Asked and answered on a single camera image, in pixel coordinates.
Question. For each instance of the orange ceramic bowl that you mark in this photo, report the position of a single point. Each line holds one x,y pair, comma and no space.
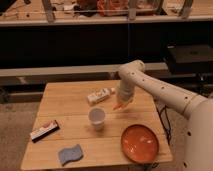
140,144

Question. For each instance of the blue sponge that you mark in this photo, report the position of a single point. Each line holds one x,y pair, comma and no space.
72,154

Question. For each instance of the white plastic cup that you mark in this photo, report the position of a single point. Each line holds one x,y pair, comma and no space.
97,117

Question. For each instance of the orange item on shelf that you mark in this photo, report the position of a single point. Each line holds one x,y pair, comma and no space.
112,7

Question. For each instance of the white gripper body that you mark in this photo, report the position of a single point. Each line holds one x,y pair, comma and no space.
124,97

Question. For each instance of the orange pepper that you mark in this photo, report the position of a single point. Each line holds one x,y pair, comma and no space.
118,106

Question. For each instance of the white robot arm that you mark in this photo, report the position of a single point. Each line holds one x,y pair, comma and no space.
197,109

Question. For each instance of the white tube with label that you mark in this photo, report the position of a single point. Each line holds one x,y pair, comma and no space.
99,96

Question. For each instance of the black box on right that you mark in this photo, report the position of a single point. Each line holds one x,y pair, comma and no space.
190,59

